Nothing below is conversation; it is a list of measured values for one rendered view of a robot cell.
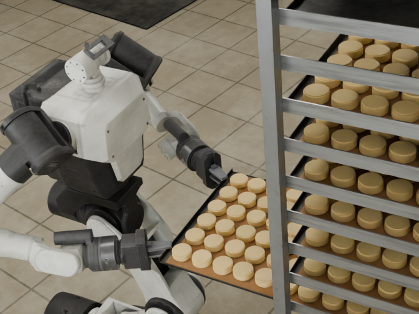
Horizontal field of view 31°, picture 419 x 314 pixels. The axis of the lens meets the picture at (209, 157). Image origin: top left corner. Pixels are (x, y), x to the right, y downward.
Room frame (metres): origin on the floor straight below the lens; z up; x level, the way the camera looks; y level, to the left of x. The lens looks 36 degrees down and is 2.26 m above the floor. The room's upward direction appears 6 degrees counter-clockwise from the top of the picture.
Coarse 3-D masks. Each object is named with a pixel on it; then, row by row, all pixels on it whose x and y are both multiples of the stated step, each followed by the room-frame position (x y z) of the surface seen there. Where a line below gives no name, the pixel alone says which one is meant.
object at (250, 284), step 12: (240, 192) 1.64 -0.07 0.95; (264, 192) 1.63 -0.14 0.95; (228, 204) 1.59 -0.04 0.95; (216, 216) 1.55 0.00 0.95; (264, 228) 1.48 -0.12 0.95; (228, 240) 1.45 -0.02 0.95; (192, 252) 1.42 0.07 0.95; (216, 252) 1.41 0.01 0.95; (180, 264) 1.38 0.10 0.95; (192, 264) 1.38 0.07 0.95; (252, 264) 1.35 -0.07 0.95; (264, 264) 1.35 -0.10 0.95; (216, 276) 1.33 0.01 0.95; (228, 276) 1.32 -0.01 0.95; (252, 288) 1.27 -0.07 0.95; (264, 288) 1.27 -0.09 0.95; (300, 300) 1.22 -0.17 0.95; (336, 312) 1.17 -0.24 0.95
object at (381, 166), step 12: (288, 144) 1.19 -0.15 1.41; (300, 144) 1.18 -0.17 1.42; (312, 144) 1.17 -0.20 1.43; (312, 156) 1.17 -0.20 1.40; (324, 156) 1.15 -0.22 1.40; (336, 156) 1.14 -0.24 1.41; (348, 156) 1.13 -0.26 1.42; (360, 156) 1.12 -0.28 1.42; (372, 168) 1.10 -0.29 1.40; (384, 168) 1.09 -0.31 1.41; (396, 168) 1.08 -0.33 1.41; (408, 168) 1.07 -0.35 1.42
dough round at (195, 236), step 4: (192, 228) 1.49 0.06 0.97; (196, 228) 1.49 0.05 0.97; (188, 232) 1.47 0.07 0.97; (192, 232) 1.47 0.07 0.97; (196, 232) 1.47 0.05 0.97; (200, 232) 1.47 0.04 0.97; (204, 232) 1.47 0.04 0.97; (188, 236) 1.46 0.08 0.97; (192, 236) 1.46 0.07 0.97; (196, 236) 1.46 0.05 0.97; (200, 236) 1.46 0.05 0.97; (204, 236) 1.46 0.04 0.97; (188, 240) 1.45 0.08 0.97; (192, 240) 1.44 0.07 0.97; (196, 240) 1.44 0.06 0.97; (200, 240) 1.45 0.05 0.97; (192, 244) 1.44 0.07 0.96; (196, 244) 1.44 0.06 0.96
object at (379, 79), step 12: (288, 60) 1.19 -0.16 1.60; (300, 60) 1.18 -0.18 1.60; (312, 60) 1.17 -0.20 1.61; (300, 72) 1.18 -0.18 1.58; (312, 72) 1.17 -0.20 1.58; (324, 72) 1.15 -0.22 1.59; (336, 72) 1.14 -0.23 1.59; (348, 72) 1.13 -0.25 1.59; (360, 72) 1.12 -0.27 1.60; (372, 72) 1.11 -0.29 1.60; (384, 72) 1.10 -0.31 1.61; (372, 84) 1.11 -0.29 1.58; (384, 84) 1.10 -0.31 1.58; (396, 84) 1.09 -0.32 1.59; (408, 84) 1.07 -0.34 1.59
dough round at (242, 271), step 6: (240, 264) 1.34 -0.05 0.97; (246, 264) 1.34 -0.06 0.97; (234, 270) 1.32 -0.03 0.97; (240, 270) 1.32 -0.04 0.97; (246, 270) 1.32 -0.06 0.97; (252, 270) 1.32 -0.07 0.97; (234, 276) 1.31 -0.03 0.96; (240, 276) 1.30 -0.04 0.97; (246, 276) 1.30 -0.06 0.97; (252, 276) 1.31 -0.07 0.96
